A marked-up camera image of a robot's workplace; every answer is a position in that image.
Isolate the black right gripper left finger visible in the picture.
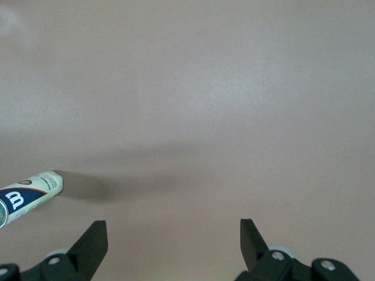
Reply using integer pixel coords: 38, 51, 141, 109
0, 221, 108, 281

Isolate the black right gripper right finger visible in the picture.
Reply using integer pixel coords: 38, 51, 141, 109
237, 218, 361, 281

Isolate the Wilson tennis ball can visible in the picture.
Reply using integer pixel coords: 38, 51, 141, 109
0, 170, 64, 231

